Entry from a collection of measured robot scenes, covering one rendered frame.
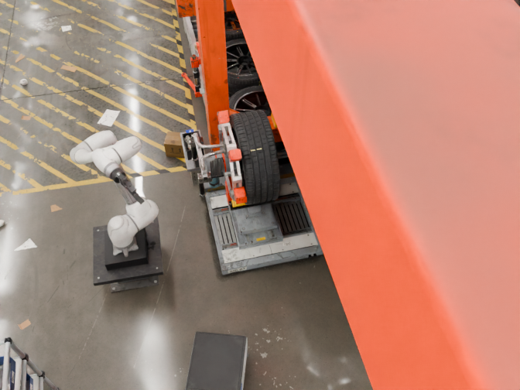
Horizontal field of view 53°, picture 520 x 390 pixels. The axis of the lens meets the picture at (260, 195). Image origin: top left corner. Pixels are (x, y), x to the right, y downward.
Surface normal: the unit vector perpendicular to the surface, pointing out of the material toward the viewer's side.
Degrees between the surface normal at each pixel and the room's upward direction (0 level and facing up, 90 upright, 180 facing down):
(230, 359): 0
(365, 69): 0
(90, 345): 0
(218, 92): 90
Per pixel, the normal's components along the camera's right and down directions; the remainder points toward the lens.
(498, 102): 0.00, -0.62
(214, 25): 0.23, 0.77
